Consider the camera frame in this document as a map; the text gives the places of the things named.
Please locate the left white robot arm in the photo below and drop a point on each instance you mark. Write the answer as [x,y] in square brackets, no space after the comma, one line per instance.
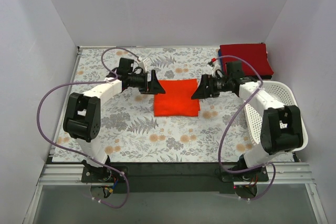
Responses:
[83,113]

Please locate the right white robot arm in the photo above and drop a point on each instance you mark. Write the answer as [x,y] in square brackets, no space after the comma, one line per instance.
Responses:
[282,129]

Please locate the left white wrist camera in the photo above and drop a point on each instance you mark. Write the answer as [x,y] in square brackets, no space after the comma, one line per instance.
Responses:
[143,63]

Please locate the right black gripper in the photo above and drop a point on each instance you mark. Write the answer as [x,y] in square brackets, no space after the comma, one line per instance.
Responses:
[208,85]

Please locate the orange t-shirt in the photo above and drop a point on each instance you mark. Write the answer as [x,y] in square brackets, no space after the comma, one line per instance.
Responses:
[177,99]

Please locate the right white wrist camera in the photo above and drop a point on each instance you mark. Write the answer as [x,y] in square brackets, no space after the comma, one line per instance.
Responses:
[215,66]

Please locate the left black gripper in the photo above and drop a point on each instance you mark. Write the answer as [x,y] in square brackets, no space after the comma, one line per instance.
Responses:
[149,83]

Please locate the floral patterned table mat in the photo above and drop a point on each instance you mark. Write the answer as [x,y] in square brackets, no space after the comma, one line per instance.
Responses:
[131,133]

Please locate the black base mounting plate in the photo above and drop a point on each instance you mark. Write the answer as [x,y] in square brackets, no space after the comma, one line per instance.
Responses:
[184,177]

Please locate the white perforated plastic basket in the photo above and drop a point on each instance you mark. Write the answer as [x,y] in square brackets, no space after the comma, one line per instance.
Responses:
[275,95]

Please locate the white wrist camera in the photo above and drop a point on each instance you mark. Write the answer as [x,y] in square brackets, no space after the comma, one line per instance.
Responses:
[143,63]
[215,66]

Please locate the folded dark red t-shirt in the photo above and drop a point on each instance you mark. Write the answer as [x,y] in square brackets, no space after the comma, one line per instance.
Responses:
[254,54]

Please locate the folded blue t-shirt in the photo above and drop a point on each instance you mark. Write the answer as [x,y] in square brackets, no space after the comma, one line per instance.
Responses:
[221,59]

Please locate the aluminium frame rail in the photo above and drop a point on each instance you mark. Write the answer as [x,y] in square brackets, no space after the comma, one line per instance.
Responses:
[178,193]

